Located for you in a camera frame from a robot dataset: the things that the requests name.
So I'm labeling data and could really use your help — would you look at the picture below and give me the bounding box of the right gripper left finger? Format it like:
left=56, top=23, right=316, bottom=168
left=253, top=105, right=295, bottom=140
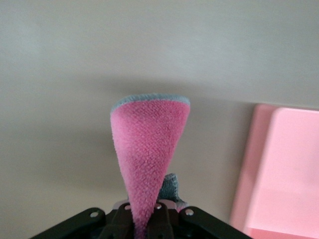
left=99, top=202, right=137, bottom=239

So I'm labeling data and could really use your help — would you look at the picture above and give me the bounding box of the pink plastic bin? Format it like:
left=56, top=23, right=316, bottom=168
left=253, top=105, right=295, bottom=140
left=228, top=104, right=319, bottom=239

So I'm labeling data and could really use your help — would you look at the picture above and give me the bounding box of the pink and grey cloth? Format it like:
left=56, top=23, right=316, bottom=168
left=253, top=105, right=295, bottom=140
left=110, top=93, right=191, bottom=239

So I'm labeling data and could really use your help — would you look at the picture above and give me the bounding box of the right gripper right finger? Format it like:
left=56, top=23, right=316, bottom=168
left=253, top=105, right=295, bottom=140
left=146, top=202, right=175, bottom=239

